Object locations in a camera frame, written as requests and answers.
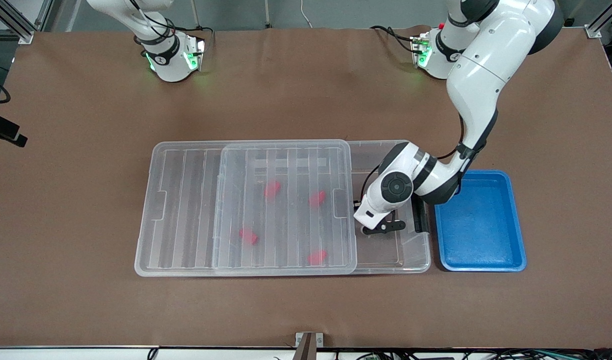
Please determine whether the metal table edge bracket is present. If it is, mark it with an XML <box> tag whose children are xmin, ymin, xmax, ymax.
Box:
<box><xmin>295</xmin><ymin>332</ymin><xmax>325</xmax><ymax>360</ymax></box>

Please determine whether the clear plastic storage box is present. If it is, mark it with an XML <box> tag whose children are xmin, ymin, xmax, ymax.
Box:
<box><xmin>212</xmin><ymin>140</ymin><xmax>432</xmax><ymax>276</ymax></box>

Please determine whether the blue plastic tray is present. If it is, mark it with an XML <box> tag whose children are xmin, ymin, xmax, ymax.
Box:
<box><xmin>434</xmin><ymin>170</ymin><xmax>528</xmax><ymax>273</ymax></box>

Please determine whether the black clamp device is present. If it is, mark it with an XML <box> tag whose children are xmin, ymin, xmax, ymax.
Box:
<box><xmin>0</xmin><ymin>107</ymin><xmax>28</xmax><ymax>148</ymax></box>

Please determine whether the aluminium frame profile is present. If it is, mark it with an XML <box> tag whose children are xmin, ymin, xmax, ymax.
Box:
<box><xmin>584</xmin><ymin>0</ymin><xmax>612</xmax><ymax>39</ymax></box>
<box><xmin>0</xmin><ymin>0</ymin><xmax>54</xmax><ymax>45</ymax></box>

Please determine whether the brown table cover sheet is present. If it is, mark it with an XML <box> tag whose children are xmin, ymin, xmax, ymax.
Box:
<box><xmin>0</xmin><ymin>25</ymin><xmax>612</xmax><ymax>350</ymax></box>

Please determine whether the clear plastic box lid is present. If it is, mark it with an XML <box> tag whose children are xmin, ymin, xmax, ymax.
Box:
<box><xmin>134</xmin><ymin>139</ymin><xmax>358</xmax><ymax>277</ymax></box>

